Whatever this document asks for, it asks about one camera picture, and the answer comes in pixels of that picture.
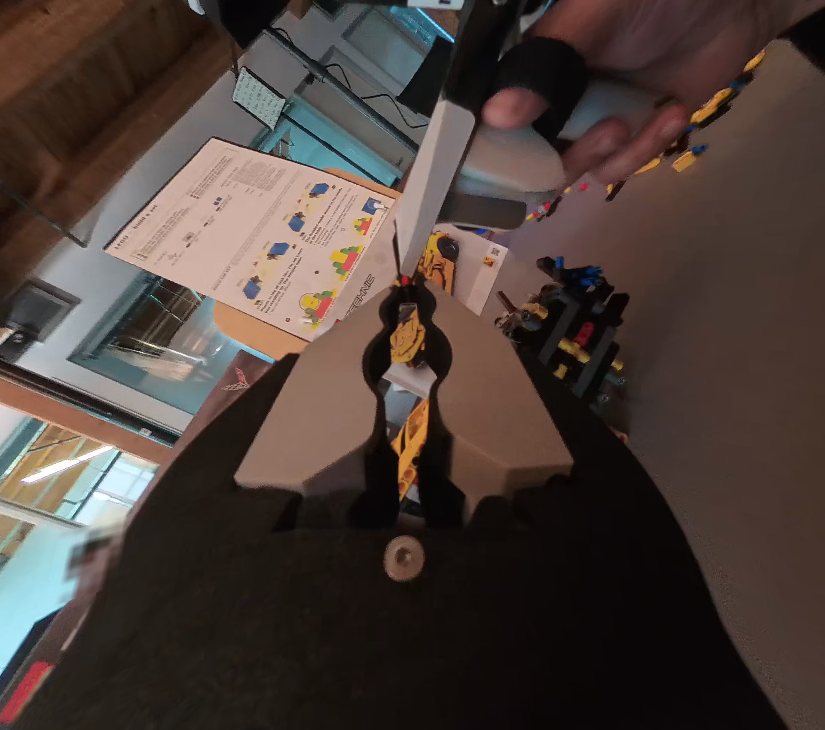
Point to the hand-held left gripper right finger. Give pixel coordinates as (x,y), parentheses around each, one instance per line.
(503,414)

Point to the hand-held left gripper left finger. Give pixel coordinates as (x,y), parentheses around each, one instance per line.
(309,420)

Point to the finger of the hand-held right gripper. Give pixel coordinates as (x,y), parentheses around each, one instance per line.
(509,163)
(432,176)

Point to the yellow toy brick car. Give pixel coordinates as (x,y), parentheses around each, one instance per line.
(580,350)

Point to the person's right hand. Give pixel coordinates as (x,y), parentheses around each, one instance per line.
(696,2)

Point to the white car instruction booklet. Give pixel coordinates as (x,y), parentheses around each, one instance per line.
(490,279)

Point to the colourful printed board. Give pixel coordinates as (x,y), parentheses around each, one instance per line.
(258,227)

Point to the white dotted panel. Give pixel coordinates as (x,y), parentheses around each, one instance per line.
(258,98)

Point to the pile of small bricks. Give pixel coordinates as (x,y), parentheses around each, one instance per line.
(709,105)

